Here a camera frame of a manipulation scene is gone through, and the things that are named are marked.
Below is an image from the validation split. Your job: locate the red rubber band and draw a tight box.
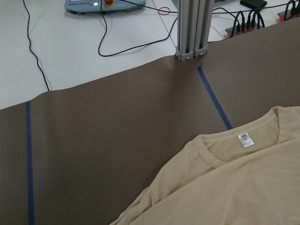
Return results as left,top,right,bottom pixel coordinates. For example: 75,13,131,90
158,7,171,15

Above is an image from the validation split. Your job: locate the black cable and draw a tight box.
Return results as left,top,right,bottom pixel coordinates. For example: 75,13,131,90
97,9,179,57

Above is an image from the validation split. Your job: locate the orange power strip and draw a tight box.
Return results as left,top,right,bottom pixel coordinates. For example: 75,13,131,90
225,21,265,38
277,9,300,22

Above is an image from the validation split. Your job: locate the black power adapter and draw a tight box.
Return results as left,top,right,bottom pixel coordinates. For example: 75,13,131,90
240,0,267,9

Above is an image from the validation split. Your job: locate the brown table mat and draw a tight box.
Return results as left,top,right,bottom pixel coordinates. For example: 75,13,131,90
0,19,300,225

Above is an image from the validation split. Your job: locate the aluminium frame post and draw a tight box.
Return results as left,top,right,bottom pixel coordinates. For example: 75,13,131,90
176,0,215,62

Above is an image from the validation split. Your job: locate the beige long-sleeve printed shirt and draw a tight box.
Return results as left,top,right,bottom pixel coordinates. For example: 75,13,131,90
114,106,300,225

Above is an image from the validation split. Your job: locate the blue teach pendant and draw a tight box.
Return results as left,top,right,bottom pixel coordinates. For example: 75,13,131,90
64,0,146,15

